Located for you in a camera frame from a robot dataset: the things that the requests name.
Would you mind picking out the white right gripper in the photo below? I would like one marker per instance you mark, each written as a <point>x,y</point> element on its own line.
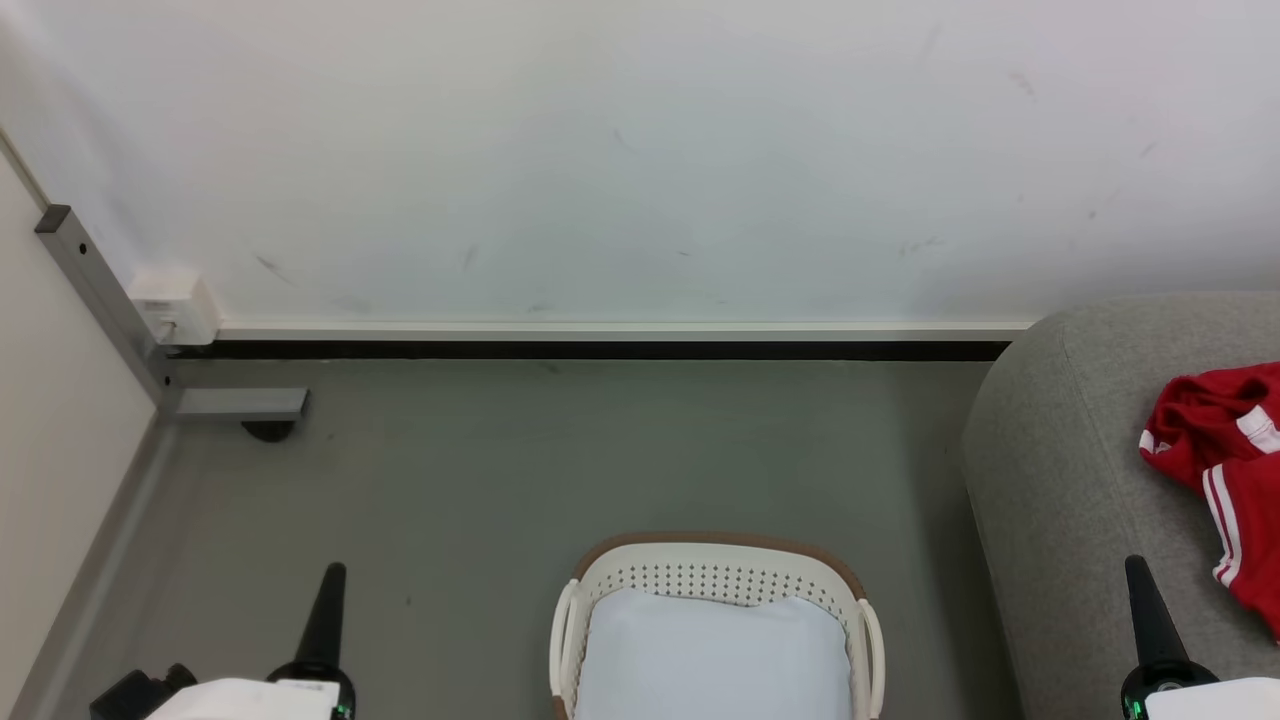
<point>1210,700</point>

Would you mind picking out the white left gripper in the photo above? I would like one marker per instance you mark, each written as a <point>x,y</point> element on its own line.
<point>260,695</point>

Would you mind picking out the red garment with white stripes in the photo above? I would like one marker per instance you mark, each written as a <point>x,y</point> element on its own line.
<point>1255,540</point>

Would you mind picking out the red shorts with white waistband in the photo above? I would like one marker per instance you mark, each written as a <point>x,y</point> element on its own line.
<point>1205,425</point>

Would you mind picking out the white cloth in basket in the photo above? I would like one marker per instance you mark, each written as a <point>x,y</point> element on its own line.
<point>715,660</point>

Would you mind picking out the white perforated laundry basket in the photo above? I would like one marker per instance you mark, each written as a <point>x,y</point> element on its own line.
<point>720,565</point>

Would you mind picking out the grey fabric sofa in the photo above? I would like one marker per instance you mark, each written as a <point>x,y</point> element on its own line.
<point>1070,480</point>

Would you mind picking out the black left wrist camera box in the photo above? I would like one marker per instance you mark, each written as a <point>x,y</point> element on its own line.
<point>140,695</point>

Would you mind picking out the black frame foot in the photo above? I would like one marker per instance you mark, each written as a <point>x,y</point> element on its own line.
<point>268,430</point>

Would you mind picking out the white wall outlet box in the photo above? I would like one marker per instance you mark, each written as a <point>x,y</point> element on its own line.
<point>175,305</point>

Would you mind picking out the grey metal frame post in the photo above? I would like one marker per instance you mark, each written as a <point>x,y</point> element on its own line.
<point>110,300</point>

